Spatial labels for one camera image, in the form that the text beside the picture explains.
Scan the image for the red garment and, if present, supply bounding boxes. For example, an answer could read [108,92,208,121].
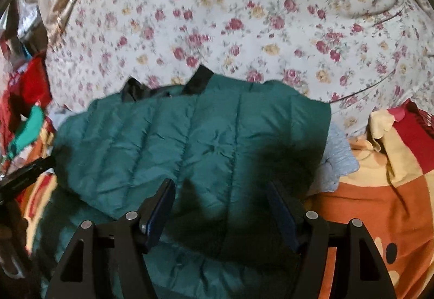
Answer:
[0,52,53,150]

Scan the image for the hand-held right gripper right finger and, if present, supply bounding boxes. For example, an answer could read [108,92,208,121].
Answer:
[266,180,397,299]

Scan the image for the yellow red printed blanket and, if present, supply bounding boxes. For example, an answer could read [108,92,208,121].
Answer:
[14,99,434,299]

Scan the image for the white floral quilt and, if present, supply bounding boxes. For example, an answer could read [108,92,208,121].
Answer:
[44,0,434,137]

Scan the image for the clear plastic bag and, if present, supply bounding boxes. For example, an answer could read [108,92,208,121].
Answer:
[14,0,45,43]

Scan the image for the teal green garment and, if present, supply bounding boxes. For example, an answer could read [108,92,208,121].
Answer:
[7,104,45,158]

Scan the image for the dark green puffer jacket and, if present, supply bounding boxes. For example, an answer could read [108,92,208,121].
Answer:
[32,65,332,299]

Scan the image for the light blue cloth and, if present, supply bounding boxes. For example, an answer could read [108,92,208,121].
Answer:
[307,123,360,194]

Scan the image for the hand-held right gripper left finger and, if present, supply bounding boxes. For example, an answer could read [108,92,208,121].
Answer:
[44,178,177,299]

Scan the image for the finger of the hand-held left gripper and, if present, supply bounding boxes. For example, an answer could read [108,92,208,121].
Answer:
[0,156,56,194]

